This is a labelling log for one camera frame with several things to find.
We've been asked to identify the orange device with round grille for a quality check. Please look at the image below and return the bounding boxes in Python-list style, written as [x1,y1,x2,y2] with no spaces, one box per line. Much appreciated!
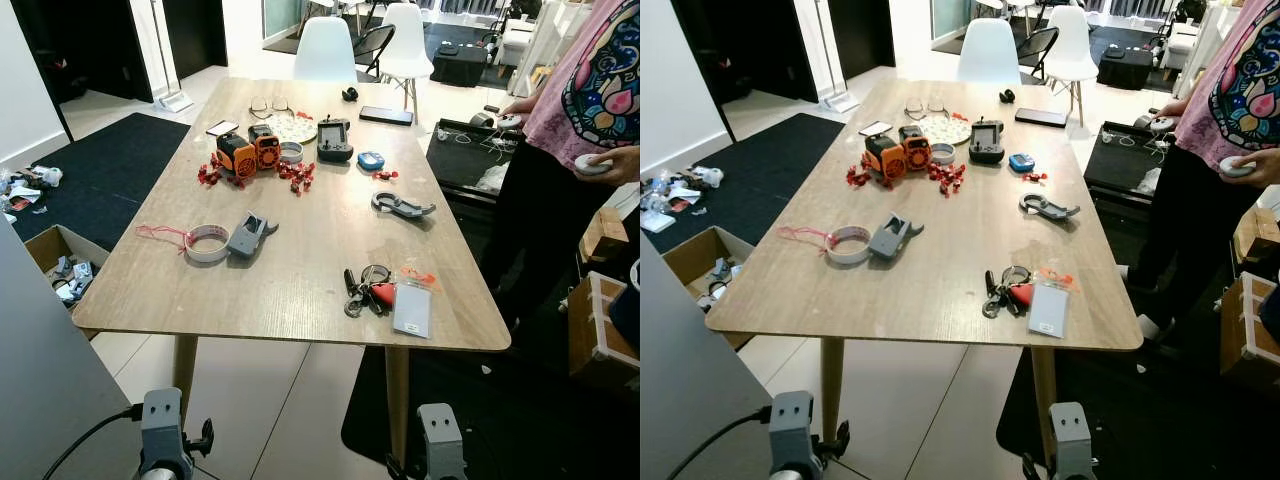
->
[897,126,933,172]
[248,124,282,171]

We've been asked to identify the open black case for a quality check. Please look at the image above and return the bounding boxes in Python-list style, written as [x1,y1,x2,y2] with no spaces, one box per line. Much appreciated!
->
[1082,119,1182,197]
[426,117,522,207]

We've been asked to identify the orange black boxy device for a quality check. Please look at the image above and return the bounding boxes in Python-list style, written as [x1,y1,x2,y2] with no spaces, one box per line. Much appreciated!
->
[864,135,907,182]
[216,133,258,181]

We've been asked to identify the grey card holder orange lanyard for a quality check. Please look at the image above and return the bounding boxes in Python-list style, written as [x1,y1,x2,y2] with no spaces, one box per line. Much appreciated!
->
[391,266,442,339]
[1027,267,1082,339]

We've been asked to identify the grey flat board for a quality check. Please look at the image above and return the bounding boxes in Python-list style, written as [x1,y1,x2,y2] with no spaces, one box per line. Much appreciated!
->
[0,214,142,480]
[640,234,772,480]

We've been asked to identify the white clutter pile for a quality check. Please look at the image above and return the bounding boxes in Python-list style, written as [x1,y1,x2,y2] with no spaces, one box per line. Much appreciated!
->
[0,164,64,217]
[644,164,724,234]

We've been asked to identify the light wooden table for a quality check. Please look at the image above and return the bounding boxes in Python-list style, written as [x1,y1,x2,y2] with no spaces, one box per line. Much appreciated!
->
[72,78,512,471]
[706,78,1144,471]

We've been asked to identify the grey plastic tape dispenser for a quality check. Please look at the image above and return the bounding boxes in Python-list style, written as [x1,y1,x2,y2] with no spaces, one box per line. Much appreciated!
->
[226,211,280,260]
[868,213,926,262]

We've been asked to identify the small brown box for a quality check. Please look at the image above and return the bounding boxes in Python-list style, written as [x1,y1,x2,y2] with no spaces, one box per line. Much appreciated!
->
[1231,204,1280,264]
[579,206,632,264]

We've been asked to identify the key bunch with red tag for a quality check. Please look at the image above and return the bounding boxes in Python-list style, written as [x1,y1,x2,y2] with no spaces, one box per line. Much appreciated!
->
[982,265,1037,320]
[343,264,397,319]

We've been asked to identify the open cardboard box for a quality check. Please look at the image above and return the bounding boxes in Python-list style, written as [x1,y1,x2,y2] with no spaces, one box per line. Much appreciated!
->
[662,226,754,351]
[24,224,112,307]

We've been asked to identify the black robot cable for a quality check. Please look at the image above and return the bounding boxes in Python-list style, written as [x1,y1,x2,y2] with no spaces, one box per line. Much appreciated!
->
[40,404,142,480]
[667,404,773,480]

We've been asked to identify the white tape roll red string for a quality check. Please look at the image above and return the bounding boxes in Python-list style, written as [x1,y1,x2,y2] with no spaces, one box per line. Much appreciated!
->
[777,225,873,266]
[136,224,232,265]

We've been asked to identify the black folding chair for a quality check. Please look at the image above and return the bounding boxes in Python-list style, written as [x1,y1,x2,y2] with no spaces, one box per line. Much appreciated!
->
[350,24,397,79]
[1015,26,1060,79]

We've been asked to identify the dark blue rug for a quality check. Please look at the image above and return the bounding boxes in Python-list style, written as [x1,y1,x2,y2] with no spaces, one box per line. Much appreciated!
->
[8,112,192,247]
[646,113,847,253]

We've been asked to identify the white patterned round plate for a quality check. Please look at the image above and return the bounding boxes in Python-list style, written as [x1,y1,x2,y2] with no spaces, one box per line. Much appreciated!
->
[917,113,972,147]
[268,113,320,145]

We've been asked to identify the taped cardboard box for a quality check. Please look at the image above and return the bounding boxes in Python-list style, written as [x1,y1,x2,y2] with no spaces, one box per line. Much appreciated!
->
[1219,272,1280,393]
[567,270,641,393]

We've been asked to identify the white floor stand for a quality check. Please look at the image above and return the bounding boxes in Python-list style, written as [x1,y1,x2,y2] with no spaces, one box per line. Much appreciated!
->
[814,0,862,114]
[148,0,197,114]

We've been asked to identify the person's left hand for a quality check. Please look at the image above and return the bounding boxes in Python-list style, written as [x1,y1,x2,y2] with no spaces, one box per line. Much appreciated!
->
[1240,148,1280,189]
[597,146,641,187]

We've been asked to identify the black handheld console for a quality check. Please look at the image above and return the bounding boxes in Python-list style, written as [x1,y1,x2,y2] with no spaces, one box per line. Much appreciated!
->
[316,116,355,164]
[968,117,1006,165]

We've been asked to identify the black low table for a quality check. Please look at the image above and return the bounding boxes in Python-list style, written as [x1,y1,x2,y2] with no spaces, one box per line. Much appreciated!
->
[1094,44,1155,92]
[429,40,492,90]

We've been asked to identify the white plastic chair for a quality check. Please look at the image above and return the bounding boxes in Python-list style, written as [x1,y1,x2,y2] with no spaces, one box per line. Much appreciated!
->
[379,2,437,123]
[956,18,1023,85]
[292,16,360,84]
[1042,4,1100,126]

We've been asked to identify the person in pink patterned shirt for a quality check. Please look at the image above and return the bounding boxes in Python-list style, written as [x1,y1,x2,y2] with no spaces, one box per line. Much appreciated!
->
[480,0,641,336]
[1118,0,1280,346]

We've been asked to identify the black floor mat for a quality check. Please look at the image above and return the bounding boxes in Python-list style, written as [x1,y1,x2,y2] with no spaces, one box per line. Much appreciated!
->
[340,345,641,480]
[995,345,1280,480]

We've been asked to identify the flat black phone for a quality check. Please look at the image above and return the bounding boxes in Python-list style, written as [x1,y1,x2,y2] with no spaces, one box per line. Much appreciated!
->
[1013,107,1069,129]
[358,105,416,128]

